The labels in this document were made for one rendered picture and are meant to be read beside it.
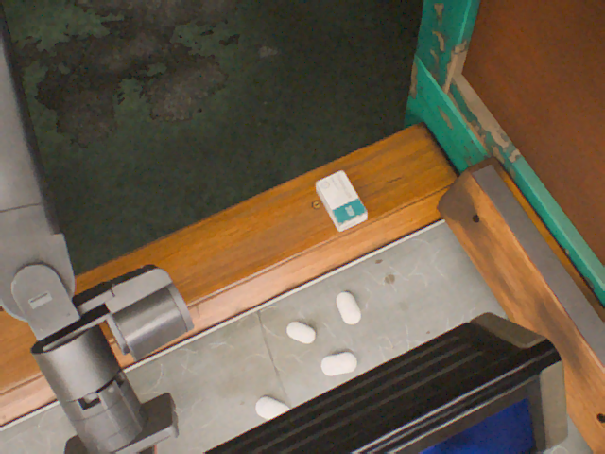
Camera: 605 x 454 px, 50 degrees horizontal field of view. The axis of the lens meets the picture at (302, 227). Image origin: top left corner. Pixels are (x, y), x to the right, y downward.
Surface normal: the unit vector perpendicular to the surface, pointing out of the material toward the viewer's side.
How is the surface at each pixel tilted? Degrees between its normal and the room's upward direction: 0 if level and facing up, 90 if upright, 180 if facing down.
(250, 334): 0
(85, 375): 44
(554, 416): 58
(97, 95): 0
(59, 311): 39
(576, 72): 90
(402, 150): 0
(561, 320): 67
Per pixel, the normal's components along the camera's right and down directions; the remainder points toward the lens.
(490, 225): -0.85, 0.22
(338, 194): -0.06, -0.41
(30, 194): 0.40, -0.17
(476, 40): -0.90, 0.41
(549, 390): 0.33, 0.47
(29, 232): 0.46, 0.04
